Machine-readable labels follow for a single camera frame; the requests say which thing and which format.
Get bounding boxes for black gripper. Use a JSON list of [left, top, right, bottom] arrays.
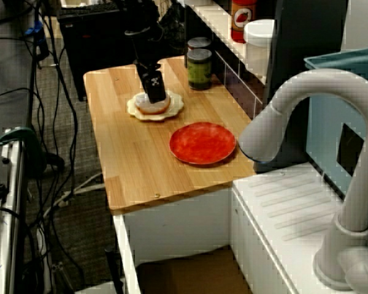
[[125, 26, 167, 104]]

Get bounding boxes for cream scalloped plate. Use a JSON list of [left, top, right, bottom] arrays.
[[126, 89, 185, 123]]

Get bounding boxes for green toy peas can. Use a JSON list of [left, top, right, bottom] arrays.
[[186, 48, 213, 91]]

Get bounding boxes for orange toy beans can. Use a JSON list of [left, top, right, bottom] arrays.
[[186, 36, 212, 53]]

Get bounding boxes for red round plate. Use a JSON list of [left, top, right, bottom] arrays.
[[169, 121, 237, 166]]

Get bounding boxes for red hot sauce bottle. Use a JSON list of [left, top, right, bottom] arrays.
[[231, 0, 258, 43]]

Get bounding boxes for white lidded plastic tub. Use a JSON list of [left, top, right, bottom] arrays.
[[243, 19, 277, 79]]

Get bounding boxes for blue tape piece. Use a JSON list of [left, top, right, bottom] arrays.
[[24, 21, 47, 40]]

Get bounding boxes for white toy sink unit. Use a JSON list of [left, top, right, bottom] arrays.
[[112, 162, 368, 294]]

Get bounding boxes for teal plastic bin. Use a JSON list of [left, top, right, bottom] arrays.
[[303, 45, 368, 209]]

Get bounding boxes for grey toy faucet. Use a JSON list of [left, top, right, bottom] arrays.
[[238, 67, 368, 292]]

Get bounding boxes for dark shelf upright post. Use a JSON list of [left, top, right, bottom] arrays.
[[262, 0, 349, 172], [183, 4, 191, 69]]

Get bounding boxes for long black hanging cable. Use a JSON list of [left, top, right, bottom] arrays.
[[48, 15, 79, 197]]

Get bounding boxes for white floor cable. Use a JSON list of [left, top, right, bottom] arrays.
[[42, 171, 107, 215]]

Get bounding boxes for thick dark cable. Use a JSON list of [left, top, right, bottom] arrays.
[[0, 0, 34, 27]]

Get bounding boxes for aluminium extrusion frame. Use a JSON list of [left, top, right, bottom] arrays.
[[0, 131, 27, 294]]

